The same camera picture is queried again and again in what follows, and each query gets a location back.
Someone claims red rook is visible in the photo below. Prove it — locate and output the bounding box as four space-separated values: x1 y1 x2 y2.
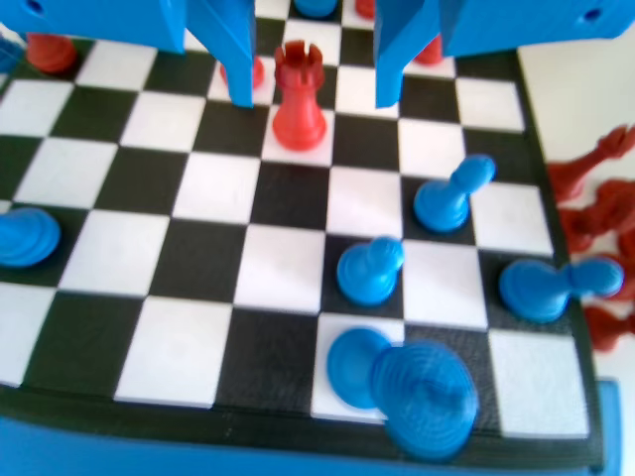
271 40 328 153

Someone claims red knight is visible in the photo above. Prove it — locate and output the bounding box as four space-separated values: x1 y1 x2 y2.
548 123 635 202

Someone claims blue pawn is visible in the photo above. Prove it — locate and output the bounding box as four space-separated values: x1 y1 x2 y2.
336 236 406 306
0 206 62 269
413 154 497 234
498 256 625 323

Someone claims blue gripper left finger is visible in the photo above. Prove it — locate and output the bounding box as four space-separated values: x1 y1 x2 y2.
183 0 258 109

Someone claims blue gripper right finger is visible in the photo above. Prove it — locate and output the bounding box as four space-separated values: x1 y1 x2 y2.
374 0 445 109

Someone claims blue rook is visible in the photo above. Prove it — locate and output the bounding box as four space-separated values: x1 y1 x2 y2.
292 0 341 20

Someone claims blue arm base plate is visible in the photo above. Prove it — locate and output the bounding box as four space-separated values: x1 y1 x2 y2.
0 379 635 476

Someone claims blue king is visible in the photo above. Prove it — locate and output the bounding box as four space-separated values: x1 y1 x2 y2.
325 326 481 462

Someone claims black white chessboard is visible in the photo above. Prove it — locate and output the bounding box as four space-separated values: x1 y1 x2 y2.
0 0 609 472

